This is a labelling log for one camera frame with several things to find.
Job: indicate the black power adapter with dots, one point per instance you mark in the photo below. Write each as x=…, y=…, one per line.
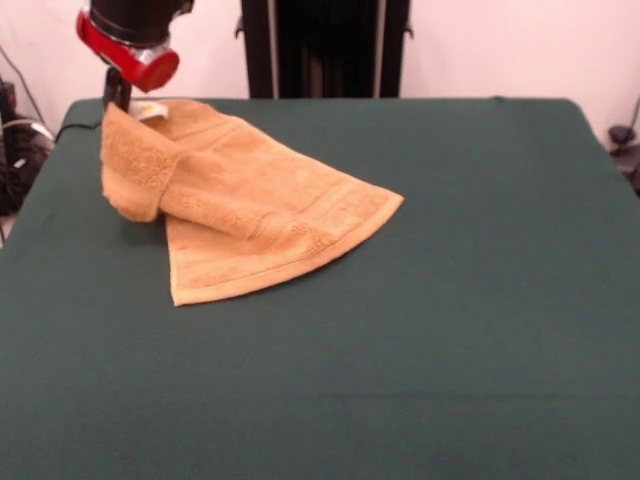
x=620, y=135

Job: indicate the dark green table cloth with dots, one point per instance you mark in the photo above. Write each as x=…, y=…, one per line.
x=400, y=300

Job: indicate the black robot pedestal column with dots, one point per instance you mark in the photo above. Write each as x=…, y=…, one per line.
x=325, y=50

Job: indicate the small black wall device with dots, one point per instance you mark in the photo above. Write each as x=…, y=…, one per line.
x=7, y=95

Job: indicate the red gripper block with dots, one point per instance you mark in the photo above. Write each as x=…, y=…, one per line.
x=155, y=72

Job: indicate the tan terry towel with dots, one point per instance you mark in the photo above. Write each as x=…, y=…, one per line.
x=240, y=200

